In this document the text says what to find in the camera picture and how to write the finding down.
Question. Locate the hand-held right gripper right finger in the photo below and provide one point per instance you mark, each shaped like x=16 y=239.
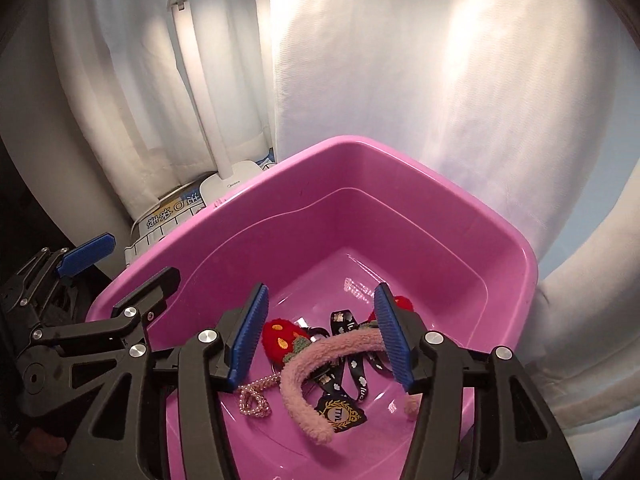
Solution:
x=395 y=340

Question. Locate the white curtain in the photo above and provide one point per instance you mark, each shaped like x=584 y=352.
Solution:
x=400 y=60

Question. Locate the white printed cardboard box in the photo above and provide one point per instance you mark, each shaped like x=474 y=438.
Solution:
x=165 y=220

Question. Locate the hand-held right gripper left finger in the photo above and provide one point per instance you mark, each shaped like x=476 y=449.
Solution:
x=245 y=340

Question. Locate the pink strawberry plush headband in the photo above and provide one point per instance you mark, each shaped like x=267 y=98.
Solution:
x=305 y=365

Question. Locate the pink plastic basin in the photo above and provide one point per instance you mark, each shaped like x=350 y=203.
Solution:
x=400 y=220

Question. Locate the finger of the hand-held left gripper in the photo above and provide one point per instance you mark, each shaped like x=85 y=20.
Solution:
x=87 y=252
x=150 y=290

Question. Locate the pearl hair claw clip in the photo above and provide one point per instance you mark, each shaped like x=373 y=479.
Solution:
x=257 y=400

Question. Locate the white desk lamp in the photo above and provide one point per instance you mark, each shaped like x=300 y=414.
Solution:
x=200 y=85

